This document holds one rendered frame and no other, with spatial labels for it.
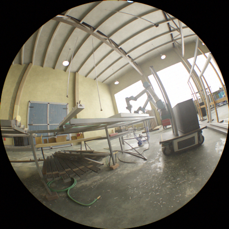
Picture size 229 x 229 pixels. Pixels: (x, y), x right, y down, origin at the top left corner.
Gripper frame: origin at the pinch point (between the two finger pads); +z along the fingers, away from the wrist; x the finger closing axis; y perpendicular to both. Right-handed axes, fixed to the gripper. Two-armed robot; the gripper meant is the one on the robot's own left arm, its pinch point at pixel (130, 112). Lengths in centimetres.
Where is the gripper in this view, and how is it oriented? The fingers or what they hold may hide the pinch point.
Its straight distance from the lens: 152.0
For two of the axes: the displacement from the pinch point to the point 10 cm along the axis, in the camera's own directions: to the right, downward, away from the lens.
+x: 7.2, -2.9, -6.3
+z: 2.1, 9.6, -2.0
